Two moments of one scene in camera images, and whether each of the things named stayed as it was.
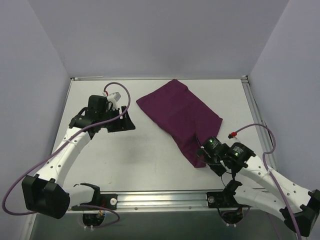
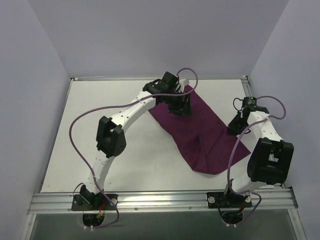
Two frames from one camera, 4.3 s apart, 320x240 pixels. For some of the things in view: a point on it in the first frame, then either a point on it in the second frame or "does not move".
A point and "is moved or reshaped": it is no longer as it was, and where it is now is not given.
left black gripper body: [120, 120] → [179, 106]
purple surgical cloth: [175, 106] is moved or reshaped
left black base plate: [107, 200] does not move
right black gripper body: [202, 152] → [236, 123]
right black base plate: [223, 199] does not move
